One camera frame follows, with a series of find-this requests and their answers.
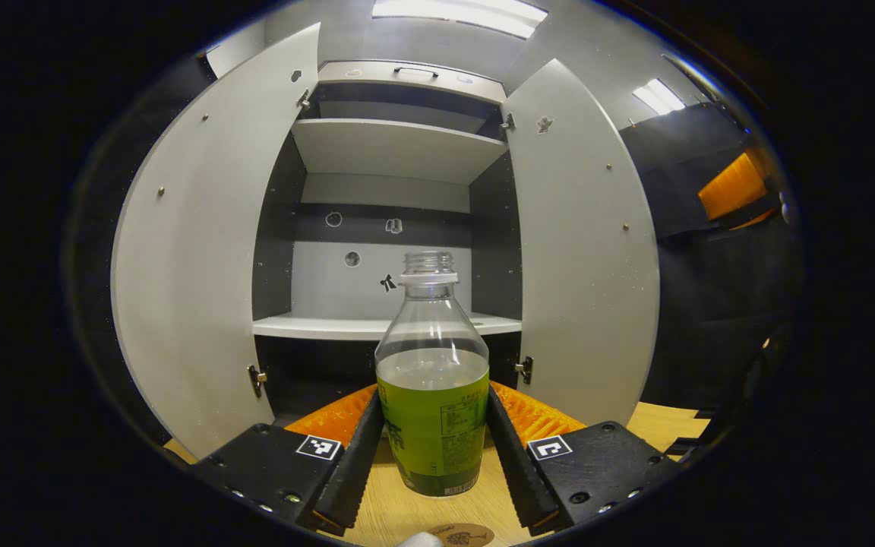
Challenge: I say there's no ceiling light panel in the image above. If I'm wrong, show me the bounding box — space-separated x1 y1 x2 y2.
371 0 549 40
633 78 687 116

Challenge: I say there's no grey cabinet drawer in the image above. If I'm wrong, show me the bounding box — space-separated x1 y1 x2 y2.
317 61 508 105

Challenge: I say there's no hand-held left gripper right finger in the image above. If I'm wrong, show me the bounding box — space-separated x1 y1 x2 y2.
487 380 685 535

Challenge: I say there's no grey cabinet door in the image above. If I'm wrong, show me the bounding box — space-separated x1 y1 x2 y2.
503 59 661 426
111 23 321 459

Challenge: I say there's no green label clear bottle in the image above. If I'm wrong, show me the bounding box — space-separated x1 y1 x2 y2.
374 251 491 498

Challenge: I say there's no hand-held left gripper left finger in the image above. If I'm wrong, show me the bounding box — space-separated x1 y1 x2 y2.
193 384 385 536

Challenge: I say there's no black backdrop cloth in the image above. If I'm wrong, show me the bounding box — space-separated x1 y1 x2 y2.
65 57 803 449

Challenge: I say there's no round brown coaster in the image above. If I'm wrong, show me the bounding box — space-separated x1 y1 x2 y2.
428 523 495 547

